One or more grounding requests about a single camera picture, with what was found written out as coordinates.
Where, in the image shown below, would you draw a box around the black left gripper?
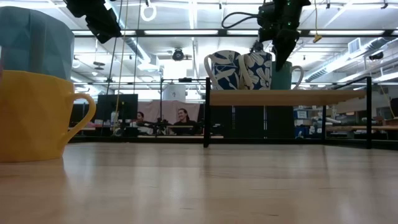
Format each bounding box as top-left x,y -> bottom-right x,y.
63,0 -> 122,44

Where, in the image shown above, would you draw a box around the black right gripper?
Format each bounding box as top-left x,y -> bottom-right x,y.
271,0 -> 312,73

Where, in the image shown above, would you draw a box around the dark green mug white handle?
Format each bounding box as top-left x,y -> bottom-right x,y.
270,60 -> 304,91

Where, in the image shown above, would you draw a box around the blue mug white flower print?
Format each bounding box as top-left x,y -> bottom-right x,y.
238,51 -> 273,91

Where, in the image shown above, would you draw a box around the blue mug white leaf print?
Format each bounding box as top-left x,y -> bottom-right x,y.
203,50 -> 243,91

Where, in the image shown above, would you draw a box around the yellow faceted mug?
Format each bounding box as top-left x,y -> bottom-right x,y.
0,70 -> 97,163

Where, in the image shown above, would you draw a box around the wooden shelf riser black legs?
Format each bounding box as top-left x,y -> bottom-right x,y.
203,76 -> 373,149

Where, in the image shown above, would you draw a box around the white ceiling air vent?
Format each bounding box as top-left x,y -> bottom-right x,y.
347,37 -> 362,54

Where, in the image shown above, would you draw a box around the black partition panel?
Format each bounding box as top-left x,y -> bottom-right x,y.
211,105 -> 295,139

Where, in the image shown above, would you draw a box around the black ceiling fixture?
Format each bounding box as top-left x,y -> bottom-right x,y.
368,51 -> 385,62

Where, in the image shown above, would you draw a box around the white cylindrical container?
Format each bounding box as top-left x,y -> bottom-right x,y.
162,84 -> 187,102

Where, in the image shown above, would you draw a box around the person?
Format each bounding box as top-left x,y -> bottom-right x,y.
170,108 -> 200,136
133,111 -> 149,128

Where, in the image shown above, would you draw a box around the pink partition board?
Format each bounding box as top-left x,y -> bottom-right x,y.
138,99 -> 201,127

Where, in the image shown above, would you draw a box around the wooden top metal workbench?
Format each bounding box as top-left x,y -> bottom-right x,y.
325,124 -> 398,140

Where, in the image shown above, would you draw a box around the black ceiling camera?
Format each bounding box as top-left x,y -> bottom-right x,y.
251,40 -> 265,53
172,48 -> 185,62

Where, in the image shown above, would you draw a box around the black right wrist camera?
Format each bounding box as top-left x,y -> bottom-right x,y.
256,2 -> 275,44

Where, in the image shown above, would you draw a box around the yellow hanging cord with plug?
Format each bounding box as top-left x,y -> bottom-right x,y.
313,0 -> 323,44

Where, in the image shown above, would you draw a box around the black overhead rig frame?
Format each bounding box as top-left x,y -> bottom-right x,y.
71,28 -> 398,38

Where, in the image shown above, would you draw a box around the white hanging ring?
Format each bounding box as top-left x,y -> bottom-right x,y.
139,2 -> 158,22

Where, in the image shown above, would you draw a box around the yellow hanging rope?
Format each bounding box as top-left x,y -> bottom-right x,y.
112,0 -> 130,133

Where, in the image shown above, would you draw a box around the black hanging cable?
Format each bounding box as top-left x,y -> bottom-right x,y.
105,0 -> 124,95

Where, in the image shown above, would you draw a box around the silver ceiling duct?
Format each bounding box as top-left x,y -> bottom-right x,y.
123,30 -> 161,73

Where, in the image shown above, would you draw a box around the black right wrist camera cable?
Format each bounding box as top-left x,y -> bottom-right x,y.
221,11 -> 265,29

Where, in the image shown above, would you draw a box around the black table frame rails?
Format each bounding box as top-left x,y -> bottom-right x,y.
68,134 -> 398,151

